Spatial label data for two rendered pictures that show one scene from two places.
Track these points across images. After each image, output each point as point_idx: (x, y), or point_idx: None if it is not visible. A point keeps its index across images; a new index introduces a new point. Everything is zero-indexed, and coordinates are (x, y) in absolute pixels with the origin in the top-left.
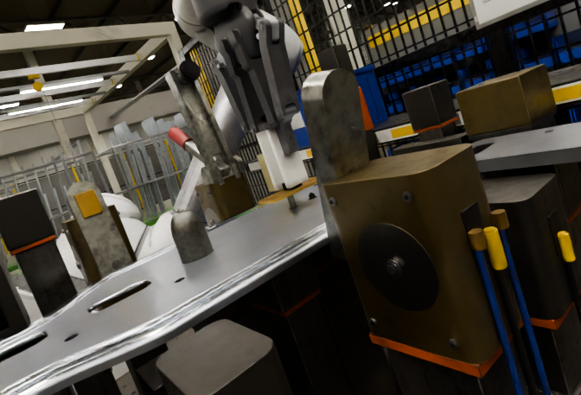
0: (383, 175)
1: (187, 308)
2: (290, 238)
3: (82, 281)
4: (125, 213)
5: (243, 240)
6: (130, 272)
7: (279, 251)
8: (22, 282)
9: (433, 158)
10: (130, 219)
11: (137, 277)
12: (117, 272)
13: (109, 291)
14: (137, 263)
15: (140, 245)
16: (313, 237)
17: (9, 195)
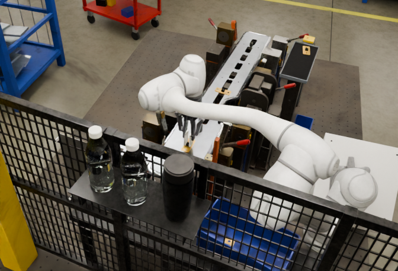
0: (153, 115)
1: (182, 117)
2: (176, 130)
3: (334, 179)
4: (340, 187)
5: (190, 133)
6: (217, 128)
7: (176, 127)
8: (347, 159)
9: (147, 117)
10: (338, 191)
11: (210, 126)
12: (221, 127)
13: (211, 122)
14: (219, 130)
15: (327, 197)
16: (172, 131)
17: (246, 107)
